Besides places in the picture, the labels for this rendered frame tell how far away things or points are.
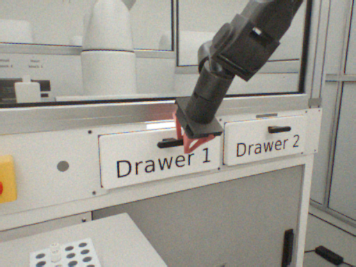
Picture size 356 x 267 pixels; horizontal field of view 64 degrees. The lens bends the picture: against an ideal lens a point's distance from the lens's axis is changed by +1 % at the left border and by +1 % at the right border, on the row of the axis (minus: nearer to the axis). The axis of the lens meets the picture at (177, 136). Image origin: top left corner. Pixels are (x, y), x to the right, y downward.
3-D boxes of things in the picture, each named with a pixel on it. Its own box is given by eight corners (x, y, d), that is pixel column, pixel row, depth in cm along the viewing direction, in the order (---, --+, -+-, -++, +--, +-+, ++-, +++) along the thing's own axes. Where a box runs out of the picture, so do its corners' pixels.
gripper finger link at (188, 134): (190, 135, 65) (205, 104, 59) (204, 158, 61) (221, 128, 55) (164, 138, 62) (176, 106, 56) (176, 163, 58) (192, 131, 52)
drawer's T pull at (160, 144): (190, 144, 61) (190, 138, 61) (158, 149, 57) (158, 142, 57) (182, 141, 64) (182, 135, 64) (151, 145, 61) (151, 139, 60)
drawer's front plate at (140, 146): (219, 167, 71) (220, 124, 68) (103, 190, 57) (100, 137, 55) (215, 165, 72) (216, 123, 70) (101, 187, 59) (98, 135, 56)
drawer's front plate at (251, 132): (304, 151, 86) (307, 115, 83) (227, 166, 72) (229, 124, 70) (299, 150, 87) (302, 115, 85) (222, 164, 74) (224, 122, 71)
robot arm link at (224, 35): (230, 27, 41) (272, 57, 45) (223, -1, 50) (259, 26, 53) (183, 84, 49) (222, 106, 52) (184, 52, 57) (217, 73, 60)
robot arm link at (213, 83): (207, 68, 45) (240, 77, 46) (205, 48, 50) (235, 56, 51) (192, 101, 50) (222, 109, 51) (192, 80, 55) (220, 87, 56)
